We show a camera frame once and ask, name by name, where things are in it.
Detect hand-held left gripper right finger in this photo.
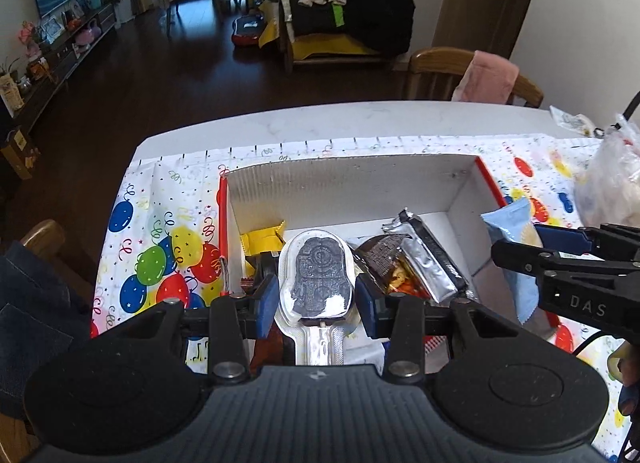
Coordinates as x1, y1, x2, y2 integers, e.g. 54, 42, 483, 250
354, 273, 501, 386

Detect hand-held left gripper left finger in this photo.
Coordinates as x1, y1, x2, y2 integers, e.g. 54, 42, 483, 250
150, 273, 281, 386

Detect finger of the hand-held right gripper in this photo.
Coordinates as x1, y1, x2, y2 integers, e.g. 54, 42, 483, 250
534, 223, 640, 262
491, 240, 640, 280

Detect light blue snack packet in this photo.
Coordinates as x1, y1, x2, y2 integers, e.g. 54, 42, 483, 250
480, 197, 546, 326

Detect red snack packet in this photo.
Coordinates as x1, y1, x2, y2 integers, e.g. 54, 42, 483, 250
382, 263, 453, 354

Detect dark brown foil packet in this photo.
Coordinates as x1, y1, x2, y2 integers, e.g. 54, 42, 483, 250
352, 234, 406, 294

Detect yellow packet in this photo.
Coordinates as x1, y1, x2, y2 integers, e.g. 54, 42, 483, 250
241, 220, 287, 256

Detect silver foil snack bar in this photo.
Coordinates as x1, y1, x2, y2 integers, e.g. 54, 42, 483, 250
382, 209, 471, 304

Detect red cardboard box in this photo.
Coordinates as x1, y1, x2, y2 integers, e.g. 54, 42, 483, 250
218, 154, 531, 344

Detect plastic bag in round tub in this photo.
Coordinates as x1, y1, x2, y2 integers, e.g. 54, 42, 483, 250
572, 116, 640, 229

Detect small clear packet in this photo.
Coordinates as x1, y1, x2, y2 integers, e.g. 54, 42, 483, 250
550, 106, 596, 136

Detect balloon print tablecloth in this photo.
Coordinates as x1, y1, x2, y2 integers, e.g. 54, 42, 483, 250
90, 136, 640, 461

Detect pink cloth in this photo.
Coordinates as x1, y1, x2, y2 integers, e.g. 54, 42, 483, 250
452, 50, 521, 105

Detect wooden chair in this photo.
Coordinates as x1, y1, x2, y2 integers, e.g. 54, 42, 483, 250
404, 46, 545, 108
17, 220, 101, 294

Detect blue jeans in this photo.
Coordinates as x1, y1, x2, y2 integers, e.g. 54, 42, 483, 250
0, 240, 96, 421

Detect wooden bench with yellow cushion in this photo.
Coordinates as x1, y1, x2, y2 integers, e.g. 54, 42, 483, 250
260, 0, 401, 75

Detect red and blue toy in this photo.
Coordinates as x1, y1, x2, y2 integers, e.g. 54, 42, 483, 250
230, 13, 266, 48

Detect small brown cardboard box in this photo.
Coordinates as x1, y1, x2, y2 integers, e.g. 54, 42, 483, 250
0, 126, 41, 181

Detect dark TV cabinet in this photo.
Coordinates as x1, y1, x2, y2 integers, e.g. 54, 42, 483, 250
10, 0, 118, 134

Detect paper bag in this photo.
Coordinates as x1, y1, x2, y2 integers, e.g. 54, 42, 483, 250
0, 70, 25, 114

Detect pink flower bouquet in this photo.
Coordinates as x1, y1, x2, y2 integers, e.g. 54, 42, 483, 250
19, 20, 41, 56

